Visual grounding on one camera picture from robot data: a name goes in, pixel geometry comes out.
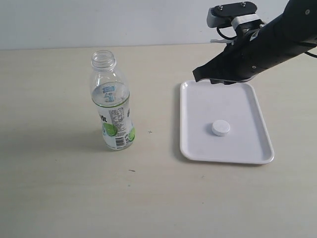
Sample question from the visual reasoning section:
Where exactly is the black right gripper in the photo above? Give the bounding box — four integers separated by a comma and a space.
192, 27, 273, 86

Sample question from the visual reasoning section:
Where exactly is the white bottle cap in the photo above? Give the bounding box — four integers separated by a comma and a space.
211, 119, 231, 136

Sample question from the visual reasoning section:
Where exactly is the clear plastic water bottle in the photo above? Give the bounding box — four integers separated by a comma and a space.
89, 50, 135, 150

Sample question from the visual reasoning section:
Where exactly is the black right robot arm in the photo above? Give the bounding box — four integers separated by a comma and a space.
193, 0, 317, 85

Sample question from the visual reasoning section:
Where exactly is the white plastic tray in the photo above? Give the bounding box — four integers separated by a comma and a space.
179, 80, 274, 165

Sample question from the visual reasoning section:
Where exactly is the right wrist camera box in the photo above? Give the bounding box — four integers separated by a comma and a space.
207, 1, 258, 28

